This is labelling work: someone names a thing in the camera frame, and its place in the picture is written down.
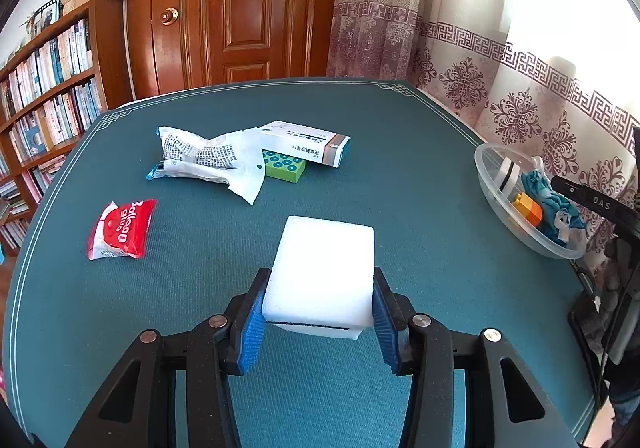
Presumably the blue cloth with ribbon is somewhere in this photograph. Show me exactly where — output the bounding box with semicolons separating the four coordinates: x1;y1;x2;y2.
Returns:
521;170;587;247

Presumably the orange yellow toy brick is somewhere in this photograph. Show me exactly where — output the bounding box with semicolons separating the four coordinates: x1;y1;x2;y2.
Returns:
512;193;544;227

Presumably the white sponge block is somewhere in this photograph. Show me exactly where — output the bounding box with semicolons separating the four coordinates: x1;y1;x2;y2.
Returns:
495;158;521;201
262;215;374;340

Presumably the red balloon glue packet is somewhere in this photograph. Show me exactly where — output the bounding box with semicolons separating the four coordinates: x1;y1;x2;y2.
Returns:
87;200;157;261

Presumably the white printed plastic bag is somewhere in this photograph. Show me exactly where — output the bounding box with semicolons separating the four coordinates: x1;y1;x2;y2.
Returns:
146;127;266;205

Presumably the green toy brick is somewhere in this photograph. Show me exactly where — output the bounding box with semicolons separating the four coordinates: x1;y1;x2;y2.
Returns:
262;149;306;183

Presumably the white blue medicine box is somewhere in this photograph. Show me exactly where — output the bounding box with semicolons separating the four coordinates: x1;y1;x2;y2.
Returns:
259;120;352;168

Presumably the clear plastic bowl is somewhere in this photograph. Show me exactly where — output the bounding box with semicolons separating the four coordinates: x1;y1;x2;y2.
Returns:
474;144;587;261

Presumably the purple patterned curtain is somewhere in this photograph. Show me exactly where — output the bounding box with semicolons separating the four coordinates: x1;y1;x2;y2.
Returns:
328;0;639;205

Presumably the wooden bookshelf with books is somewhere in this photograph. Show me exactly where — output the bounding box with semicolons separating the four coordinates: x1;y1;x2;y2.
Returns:
1;0;132;255

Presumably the brass door knob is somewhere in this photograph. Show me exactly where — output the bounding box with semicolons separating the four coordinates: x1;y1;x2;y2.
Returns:
160;6;179;26

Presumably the wooden door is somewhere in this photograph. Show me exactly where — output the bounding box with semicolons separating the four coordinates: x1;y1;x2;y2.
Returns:
127;0;335;98

